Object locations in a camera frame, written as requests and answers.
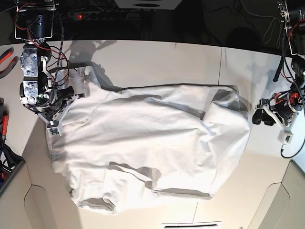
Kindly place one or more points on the white vent grille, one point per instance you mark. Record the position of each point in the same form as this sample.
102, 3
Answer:
202, 225

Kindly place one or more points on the white t-shirt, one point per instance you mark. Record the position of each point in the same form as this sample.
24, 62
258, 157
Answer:
147, 146

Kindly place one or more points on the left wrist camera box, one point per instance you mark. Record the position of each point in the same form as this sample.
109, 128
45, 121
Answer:
285, 136

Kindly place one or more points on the power strip with red light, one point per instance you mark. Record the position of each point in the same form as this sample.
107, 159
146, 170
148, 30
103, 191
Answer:
108, 15

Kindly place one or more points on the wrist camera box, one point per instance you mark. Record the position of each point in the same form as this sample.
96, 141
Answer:
55, 128
285, 136

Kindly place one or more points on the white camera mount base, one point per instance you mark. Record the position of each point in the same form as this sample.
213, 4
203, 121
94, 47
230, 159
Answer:
148, 4

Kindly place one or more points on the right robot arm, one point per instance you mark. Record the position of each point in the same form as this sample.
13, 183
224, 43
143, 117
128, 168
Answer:
46, 89

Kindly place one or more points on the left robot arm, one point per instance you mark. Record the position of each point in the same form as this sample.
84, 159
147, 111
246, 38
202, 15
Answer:
292, 62

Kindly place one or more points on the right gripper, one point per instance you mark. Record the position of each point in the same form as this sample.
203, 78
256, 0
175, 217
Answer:
60, 107

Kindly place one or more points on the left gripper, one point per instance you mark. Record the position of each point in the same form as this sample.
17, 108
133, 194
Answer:
285, 110

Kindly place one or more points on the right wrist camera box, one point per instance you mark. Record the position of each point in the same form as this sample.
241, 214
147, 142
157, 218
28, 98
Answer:
55, 128

